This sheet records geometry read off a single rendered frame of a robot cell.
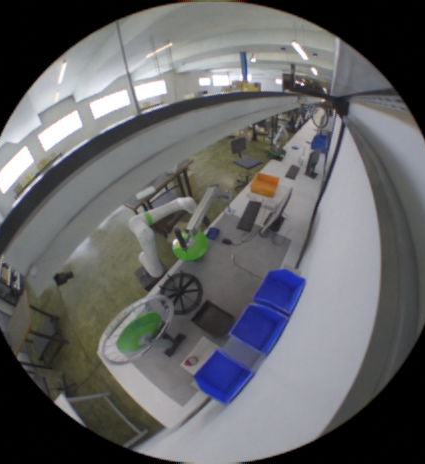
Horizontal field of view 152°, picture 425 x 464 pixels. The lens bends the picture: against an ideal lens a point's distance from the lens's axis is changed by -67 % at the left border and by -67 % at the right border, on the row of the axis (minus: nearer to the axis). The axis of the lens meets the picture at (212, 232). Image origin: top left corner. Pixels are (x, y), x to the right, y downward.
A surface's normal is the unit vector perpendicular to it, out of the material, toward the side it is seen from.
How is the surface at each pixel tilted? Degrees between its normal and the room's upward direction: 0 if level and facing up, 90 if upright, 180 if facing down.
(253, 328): 0
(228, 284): 0
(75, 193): 90
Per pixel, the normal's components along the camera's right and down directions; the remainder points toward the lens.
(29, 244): 0.80, 0.41
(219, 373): -0.11, -0.62
